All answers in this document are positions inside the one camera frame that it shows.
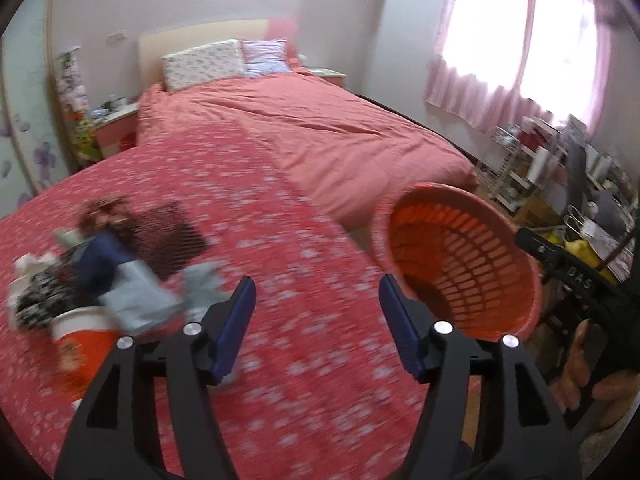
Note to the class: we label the yellow bag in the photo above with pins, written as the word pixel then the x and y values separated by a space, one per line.
pixel 576 246

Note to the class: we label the pink striped pillow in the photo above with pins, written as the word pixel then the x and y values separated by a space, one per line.
pixel 265 57

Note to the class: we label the navy blue cloth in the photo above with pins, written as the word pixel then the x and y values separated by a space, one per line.
pixel 97 264

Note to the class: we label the orange plastic laundry basket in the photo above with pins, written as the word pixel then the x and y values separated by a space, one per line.
pixel 451 250

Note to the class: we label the beige bed headboard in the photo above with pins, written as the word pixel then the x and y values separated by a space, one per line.
pixel 153 47

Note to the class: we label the black mesh net bag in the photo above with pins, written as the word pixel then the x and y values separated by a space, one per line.
pixel 166 240

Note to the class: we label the black white patterned cloth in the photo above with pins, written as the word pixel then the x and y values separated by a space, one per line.
pixel 48 294

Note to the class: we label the sliding wardrobe floral doors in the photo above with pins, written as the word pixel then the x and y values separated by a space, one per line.
pixel 33 148

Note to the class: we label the pink window curtain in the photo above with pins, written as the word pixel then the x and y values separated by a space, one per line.
pixel 497 61

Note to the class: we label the white wire rack shelf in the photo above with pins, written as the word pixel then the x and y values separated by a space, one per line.
pixel 514 161

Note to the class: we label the right nightstand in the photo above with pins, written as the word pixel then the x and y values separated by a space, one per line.
pixel 331 76

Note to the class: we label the red floral tablecloth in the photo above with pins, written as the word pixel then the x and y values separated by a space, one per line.
pixel 320 391

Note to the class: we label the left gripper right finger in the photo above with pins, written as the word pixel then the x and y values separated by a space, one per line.
pixel 487 414

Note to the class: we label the stuffed toy stack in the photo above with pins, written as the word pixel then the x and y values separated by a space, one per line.
pixel 76 109

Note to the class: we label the pink bed duvet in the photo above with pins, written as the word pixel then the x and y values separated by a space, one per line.
pixel 343 152

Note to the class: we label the white floral pillow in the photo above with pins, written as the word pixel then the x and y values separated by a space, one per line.
pixel 198 65

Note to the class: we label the red paper noodle cup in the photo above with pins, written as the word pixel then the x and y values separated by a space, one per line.
pixel 83 338

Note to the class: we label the pink left nightstand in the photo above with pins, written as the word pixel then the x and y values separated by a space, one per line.
pixel 117 132

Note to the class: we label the light blue cloth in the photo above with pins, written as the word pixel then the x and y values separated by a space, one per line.
pixel 138 302

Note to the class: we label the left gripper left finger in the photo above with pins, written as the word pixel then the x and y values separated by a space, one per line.
pixel 148 415

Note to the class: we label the white wrapper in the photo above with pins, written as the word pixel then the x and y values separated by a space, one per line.
pixel 30 264

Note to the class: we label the brown red scrunchie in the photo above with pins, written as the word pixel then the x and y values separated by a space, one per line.
pixel 107 213

